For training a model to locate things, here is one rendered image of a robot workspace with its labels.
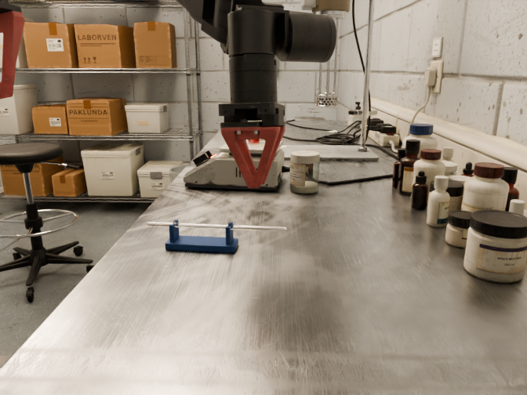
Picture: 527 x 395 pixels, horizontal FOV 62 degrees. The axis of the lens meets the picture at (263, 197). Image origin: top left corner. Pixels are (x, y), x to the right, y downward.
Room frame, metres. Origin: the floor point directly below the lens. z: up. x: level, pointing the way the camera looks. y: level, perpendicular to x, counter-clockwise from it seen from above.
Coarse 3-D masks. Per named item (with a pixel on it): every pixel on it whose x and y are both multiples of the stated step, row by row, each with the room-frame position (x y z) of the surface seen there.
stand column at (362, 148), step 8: (368, 16) 1.29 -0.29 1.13; (368, 24) 1.29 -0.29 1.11; (368, 32) 1.29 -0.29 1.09; (368, 40) 1.28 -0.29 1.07; (368, 48) 1.28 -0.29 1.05; (368, 56) 1.28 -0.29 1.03; (368, 64) 1.28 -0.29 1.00; (368, 72) 1.28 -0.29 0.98; (368, 80) 1.28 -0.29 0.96; (368, 88) 1.28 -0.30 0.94; (368, 96) 1.29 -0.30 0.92
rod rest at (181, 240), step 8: (232, 224) 0.59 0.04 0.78; (176, 232) 0.59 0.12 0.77; (232, 232) 0.59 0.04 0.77; (168, 240) 0.59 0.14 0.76; (176, 240) 0.59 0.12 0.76; (184, 240) 0.59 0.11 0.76; (192, 240) 0.59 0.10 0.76; (200, 240) 0.59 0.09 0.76; (208, 240) 0.59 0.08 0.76; (216, 240) 0.59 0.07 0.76; (224, 240) 0.59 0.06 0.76; (232, 240) 0.59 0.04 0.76; (168, 248) 0.57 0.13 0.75; (176, 248) 0.57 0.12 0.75; (184, 248) 0.57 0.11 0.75; (192, 248) 0.57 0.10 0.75; (200, 248) 0.57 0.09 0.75; (208, 248) 0.57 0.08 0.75; (216, 248) 0.56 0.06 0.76; (224, 248) 0.56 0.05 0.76; (232, 248) 0.56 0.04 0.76
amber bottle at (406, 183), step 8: (408, 144) 0.86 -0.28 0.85; (416, 144) 0.85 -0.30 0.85; (408, 152) 0.85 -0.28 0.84; (416, 152) 0.85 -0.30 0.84; (400, 160) 0.87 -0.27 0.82; (408, 160) 0.85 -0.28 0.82; (416, 160) 0.85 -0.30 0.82; (400, 168) 0.86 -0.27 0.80; (408, 168) 0.84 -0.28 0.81; (400, 176) 0.86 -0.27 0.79; (408, 176) 0.84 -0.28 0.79; (400, 184) 0.85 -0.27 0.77; (408, 184) 0.84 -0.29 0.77; (400, 192) 0.85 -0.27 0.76; (408, 192) 0.84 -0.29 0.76
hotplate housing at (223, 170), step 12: (216, 156) 0.91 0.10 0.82; (228, 156) 0.90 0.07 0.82; (252, 156) 0.90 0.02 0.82; (276, 156) 0.90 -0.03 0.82; (204, 168) 0.89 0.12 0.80; (216, 168) 0.89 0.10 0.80; (228, 168) 0.88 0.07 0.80; (276, 168) 0.87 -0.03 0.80; (288, 168) 0.95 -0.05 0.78; (192, 180) 0.90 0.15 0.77; (204, 180) 0.89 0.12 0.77; (216, 180) 0.89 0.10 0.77; (228, 180) 0.89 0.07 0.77; (240, 180) 0.88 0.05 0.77; (276, 180) 0.87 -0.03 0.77
